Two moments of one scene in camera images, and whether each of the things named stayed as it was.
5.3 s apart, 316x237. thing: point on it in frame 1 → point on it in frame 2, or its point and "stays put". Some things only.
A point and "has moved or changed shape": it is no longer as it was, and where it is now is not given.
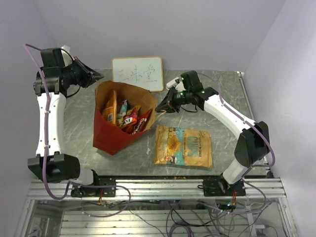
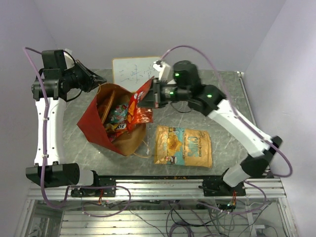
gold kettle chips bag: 182,146 stays put
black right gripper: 168,104 → 154,99
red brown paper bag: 122,110 has moved or changed shape
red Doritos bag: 142,121 → 138,115
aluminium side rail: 241,74 stays put
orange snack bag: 109,114 → 104,105
